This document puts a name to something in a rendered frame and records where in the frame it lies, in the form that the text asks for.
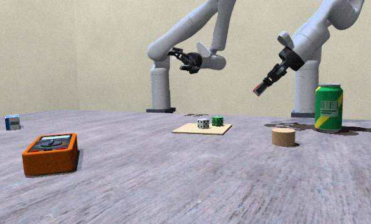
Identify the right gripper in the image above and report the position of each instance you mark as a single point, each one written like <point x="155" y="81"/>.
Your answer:
<point x="192" y="61"/>

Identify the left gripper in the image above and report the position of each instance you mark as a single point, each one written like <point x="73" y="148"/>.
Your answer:
<point x="288" y="57"/>

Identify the orange digital multimeter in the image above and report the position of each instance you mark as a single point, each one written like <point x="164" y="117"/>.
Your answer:
<point x="50" y="154"/>

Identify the white die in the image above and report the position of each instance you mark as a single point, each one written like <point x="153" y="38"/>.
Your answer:
<point x="203" y="123"/>

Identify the tan short cylinder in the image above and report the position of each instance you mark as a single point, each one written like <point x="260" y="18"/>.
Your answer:
<point x="283" y="137"/>

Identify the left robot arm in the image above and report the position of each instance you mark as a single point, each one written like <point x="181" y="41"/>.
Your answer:
<point x="307" y="43"/>

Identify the beige flat mat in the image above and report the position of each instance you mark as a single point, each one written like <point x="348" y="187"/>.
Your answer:
<point x="192" y="128"/>

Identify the green die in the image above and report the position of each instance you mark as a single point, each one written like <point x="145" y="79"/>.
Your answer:
<point x="217" y="121"/>

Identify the green soda can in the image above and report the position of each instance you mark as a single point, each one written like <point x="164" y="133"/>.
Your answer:
<point x="328" y="108"/>

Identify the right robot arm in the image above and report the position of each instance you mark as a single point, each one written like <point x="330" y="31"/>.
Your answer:
<point x="186" y="28"/>

